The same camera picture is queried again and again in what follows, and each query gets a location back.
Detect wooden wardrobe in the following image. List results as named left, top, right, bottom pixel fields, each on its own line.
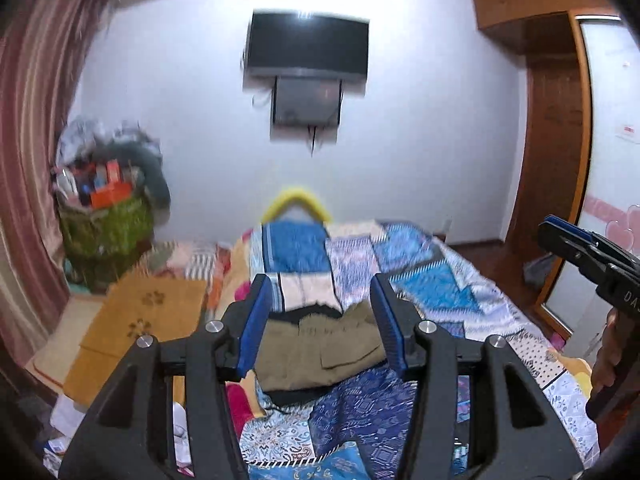
left=472, top=0, right=640, bottom=340

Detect small black monitor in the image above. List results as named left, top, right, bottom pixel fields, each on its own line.
left=271, top=77, right=343, bottom=128

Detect white crumpled cloth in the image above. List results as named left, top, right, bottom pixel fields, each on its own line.
left=42, top=394, right=88, bottom=479

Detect blue patchwork quilt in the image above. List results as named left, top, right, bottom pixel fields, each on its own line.
left=239, top=221, right=600, bottom=479

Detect khaki olive pants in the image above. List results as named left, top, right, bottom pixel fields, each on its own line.
left=254, top=301, right=386, bottom=392

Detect orange floral blanket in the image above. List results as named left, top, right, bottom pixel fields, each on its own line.
left=134, top=240, right=265, bottom=436

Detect orange box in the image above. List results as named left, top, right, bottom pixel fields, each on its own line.
left=90, top=182, right=134, bottom=209

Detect striped red curtain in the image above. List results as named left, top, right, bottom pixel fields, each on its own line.
left=1, top=0, right=110, bottom=366

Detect green fabric storage bin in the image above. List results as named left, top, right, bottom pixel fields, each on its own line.
left=58, top=196, right=154, bottom=294

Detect black wall television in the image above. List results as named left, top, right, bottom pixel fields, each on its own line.
left=244, top=11, right=370, bottom=82

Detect person's right hand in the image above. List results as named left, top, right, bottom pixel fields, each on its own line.
left=590, top=308, right=628, bottom=398

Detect black folded garment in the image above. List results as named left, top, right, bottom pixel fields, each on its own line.
left=269, top=304, right=343, bottom=325

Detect yellow curved footboard rail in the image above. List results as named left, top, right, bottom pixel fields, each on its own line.
left=260, top=188, right=332, bottom=223

